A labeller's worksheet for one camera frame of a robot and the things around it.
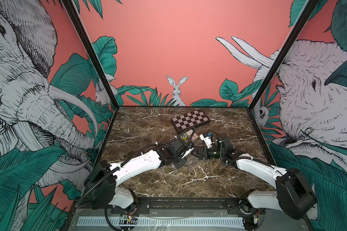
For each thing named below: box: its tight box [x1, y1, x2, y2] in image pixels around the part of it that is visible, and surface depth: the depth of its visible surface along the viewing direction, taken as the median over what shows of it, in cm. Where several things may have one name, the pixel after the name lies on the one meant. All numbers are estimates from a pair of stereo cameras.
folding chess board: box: [170, 108, 211, 134], surface depth 111 cm
